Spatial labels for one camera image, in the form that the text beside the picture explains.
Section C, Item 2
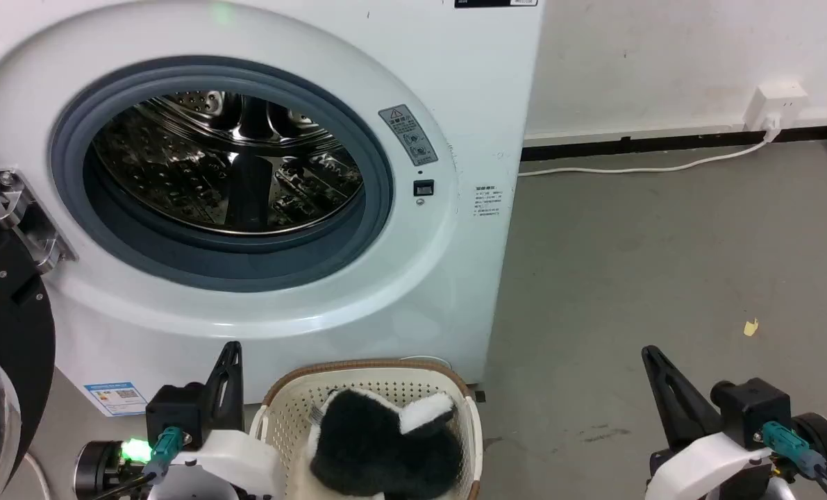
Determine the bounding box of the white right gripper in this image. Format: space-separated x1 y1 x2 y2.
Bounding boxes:
640 344 776 500

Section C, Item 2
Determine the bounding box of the white wall power socket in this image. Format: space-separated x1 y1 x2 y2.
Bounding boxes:
744 82 808 133

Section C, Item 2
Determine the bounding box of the small text label sticker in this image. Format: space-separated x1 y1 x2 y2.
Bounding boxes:
474 184 505 218

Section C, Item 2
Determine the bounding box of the thin white floor cable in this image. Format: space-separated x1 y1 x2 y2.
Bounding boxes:
23 451 53 500

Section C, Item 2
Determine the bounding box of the grey rubber door gasket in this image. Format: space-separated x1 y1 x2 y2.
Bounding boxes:
49 56 394 293

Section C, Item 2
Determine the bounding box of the black and white fuzzy garment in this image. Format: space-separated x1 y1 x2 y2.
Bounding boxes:
306 388 465 500

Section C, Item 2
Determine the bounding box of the black baseboard strip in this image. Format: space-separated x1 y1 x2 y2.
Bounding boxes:
521 124 827 162

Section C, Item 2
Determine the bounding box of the left cable with teal plug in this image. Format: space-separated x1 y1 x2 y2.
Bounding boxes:
92 426 186 500

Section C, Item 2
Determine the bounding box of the cable with teal plug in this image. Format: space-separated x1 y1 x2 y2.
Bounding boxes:
92 426 186 500
759 420 827 500

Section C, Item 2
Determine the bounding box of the white power cable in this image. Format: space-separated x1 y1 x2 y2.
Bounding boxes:
517 115 782 178

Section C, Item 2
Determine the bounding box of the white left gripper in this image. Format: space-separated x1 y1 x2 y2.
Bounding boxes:
148 340 283 500

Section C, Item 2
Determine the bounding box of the grey warning sticker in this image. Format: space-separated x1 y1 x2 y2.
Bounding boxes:
378 104 439 166

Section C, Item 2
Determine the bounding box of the white front-load washing machine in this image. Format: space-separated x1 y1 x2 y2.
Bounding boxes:
0 0 545 417

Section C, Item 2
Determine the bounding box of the blue energy label sticker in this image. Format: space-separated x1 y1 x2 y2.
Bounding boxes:
83 381 149 417

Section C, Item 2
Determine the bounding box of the white basket with brown rim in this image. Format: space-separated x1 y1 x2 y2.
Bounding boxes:
250 358 484 500

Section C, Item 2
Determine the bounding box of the right cable with teal plug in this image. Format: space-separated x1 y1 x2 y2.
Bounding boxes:
759 420 827 500

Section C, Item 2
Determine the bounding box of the stainless steel drum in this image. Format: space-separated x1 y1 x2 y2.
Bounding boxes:
91 90 365 236

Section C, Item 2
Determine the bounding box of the metal door hinge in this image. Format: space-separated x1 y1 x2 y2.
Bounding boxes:
0 169 78 274

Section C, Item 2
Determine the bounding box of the black round washing machine door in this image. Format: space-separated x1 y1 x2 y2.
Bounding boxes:
0 194 57 500

